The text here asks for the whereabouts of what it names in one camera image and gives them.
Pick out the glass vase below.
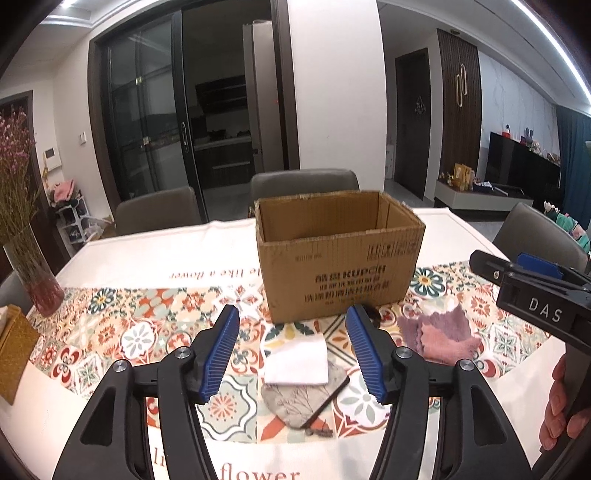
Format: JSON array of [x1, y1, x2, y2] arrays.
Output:
[[3, 225, 64, 318]]

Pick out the black television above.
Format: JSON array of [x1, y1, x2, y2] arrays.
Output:
[[485, 132, 563, 205]]

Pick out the person's right hand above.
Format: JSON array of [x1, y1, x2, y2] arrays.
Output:
[[539, 355, 591, 451]]

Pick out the pink purple cloth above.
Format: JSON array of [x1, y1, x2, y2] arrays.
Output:
[[398, 305, 482, 366]]

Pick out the brown cardboard box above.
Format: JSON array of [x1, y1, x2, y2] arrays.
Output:
[[254, 191, 426, 324]]

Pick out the dried pink flowers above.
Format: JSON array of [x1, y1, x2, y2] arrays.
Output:
[[0, 108, 39, 245]]

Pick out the grey chair right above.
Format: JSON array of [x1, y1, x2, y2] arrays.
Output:
[[493, 203, 590, 273]]

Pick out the dark wooden door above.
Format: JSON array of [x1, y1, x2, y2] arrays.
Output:
[[394, 48, 431, 198]]

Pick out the glass sliding door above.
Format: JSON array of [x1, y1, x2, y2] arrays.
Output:
[[88, 1, 300, 220]]

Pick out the grey floral pouch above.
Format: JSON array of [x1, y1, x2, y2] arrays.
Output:
[[262, 362, 349, 437]]

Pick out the patterned white tablecloth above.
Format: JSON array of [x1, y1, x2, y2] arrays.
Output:
[[1, 208, 564, 479]]

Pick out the folded white cloth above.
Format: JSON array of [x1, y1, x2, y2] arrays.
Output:
[[263, 335, 329, 386]]

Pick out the shoe rack with items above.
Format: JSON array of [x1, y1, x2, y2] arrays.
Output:
[[48, 180, 102, 257]]

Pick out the woven tissue box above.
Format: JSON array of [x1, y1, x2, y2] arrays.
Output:
[[0, 305, 39, 405]]

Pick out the white tv cabinet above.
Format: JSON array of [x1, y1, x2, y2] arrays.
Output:
[[435, 181, 534, 212]]

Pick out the yellow bag on cabinet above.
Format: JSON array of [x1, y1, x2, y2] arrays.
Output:
[[452, 163, 475, 191]]

